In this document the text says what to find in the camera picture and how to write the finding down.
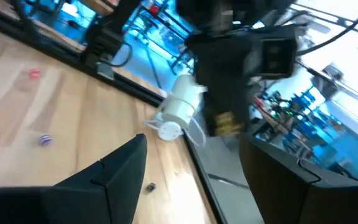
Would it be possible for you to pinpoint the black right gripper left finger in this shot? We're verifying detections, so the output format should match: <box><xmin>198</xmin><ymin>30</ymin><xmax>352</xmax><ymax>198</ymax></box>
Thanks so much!
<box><xmin>40</xmin><ymin>133</ymin><xmax>149</xmax><ymax>224</ymax></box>

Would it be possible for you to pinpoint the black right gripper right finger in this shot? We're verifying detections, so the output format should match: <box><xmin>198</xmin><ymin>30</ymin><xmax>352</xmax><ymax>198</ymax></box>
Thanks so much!
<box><xmin>239</xmin><ymin>133</ymin><xmax>358</xmax><ymax>224</ymax></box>

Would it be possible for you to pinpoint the small blue-purple die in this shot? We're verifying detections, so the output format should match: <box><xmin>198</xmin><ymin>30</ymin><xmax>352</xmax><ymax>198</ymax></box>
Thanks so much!
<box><xmin>39</xmin><ymin>134</ymin><xmax>52</xmax><ymax>147</ymax></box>

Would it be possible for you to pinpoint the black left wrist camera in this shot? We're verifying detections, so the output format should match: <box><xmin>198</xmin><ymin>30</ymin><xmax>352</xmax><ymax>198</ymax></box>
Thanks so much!
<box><xmin>257</xmin><ymin>36</ymin><xmax>299</xmax><ymax>80</ymax></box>

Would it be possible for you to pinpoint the white bullet security camera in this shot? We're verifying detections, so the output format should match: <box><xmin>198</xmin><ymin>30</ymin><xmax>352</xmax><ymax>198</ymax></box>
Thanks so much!
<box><xmin>144</xmin><ymin>73</ymin><xmax>209</xmax><ymax>147</ymax></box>

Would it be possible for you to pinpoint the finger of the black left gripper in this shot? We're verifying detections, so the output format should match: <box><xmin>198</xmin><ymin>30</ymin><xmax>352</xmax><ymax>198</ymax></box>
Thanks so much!
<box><xmin>208</xmin><ymin>102</ymin><xmax>247</xmax><ymax>138</ymax></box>

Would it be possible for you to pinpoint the black left camera cable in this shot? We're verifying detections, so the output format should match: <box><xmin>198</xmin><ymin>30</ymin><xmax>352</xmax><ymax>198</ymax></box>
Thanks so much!
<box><xmin>295</xmin><ymin>0</ymin><xmax>358</xmax><ymax>57</ymax></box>

